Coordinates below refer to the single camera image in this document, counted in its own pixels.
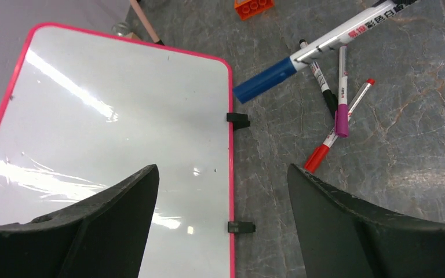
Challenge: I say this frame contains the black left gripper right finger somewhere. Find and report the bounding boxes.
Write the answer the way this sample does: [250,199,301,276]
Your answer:
[287,164,445,277]

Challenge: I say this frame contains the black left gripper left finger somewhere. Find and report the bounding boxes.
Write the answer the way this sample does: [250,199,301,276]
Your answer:
[0,164,159,277]

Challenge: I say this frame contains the pink framed whiteboard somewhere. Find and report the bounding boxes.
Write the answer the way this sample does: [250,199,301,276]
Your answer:
[0,23,235,277]

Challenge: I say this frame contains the blue capped white marker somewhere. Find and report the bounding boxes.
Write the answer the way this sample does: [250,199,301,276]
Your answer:
[233,1,414,104]

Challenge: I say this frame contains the black whiteboard foot clip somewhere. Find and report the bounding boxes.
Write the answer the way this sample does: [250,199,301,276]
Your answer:
[227,221,256,234]
[226,112,251,131]

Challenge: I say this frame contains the red capped marker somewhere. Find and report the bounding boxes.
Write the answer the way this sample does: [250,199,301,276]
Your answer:
[304,78,375,173]

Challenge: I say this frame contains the purple capped marker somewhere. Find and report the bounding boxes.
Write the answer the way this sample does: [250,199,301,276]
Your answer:
[335,45,349,138]

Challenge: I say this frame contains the black capped marker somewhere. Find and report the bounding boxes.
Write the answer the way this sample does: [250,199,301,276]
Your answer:
[309,61,338,119]

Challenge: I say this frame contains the pink tripod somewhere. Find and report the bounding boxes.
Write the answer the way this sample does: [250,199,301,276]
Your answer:
[129,0,165,46]

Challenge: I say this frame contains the orange toy brick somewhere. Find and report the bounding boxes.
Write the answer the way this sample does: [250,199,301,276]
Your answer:
[234,0,274,20]

